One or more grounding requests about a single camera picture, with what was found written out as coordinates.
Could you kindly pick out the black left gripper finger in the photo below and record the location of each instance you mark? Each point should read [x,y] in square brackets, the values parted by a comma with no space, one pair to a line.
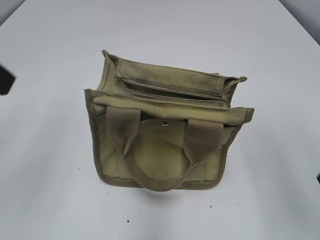
[7,79]

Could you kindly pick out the yellow-green canvas bag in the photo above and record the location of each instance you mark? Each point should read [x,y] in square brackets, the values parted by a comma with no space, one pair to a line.
[162,128]

